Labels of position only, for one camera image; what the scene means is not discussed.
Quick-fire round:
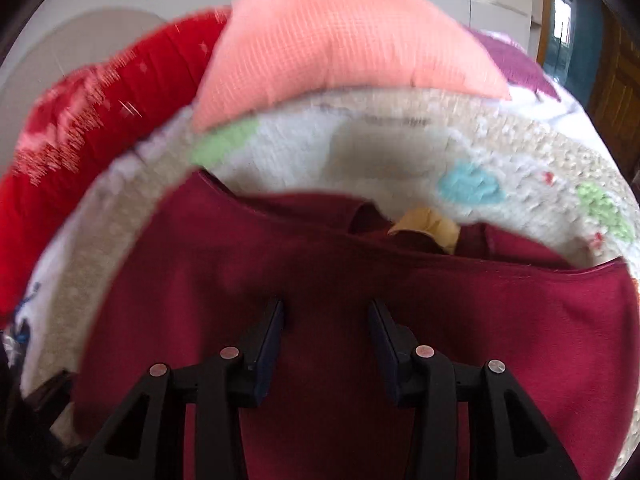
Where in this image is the pink corduroy pillow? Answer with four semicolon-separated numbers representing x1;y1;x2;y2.
191;0;513;133

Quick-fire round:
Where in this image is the wooden door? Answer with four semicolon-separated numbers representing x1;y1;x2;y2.
585;10;640;171

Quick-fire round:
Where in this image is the teal door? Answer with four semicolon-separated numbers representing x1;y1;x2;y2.
542;0;606;106

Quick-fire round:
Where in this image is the purple cloth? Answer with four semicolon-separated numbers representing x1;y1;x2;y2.
467;27;561;103

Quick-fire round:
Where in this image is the red floral quilt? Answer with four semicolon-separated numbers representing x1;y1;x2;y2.
0;7;233;316

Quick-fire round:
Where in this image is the white fleece blanket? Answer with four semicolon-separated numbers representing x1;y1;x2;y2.
12;230;63;381

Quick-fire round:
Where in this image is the grey round headboard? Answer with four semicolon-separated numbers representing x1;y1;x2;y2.
0;7;163;93

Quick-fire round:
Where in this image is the dark red garment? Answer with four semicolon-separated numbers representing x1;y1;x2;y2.
72;170;640;480

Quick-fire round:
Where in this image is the heart-print patchwork quilt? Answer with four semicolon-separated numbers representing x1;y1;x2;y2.
20;87;640;480

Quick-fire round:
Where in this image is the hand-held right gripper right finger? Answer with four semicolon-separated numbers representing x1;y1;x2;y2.
367;299;583;480

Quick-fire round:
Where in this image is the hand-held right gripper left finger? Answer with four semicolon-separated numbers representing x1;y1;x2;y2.
70;299;286;480

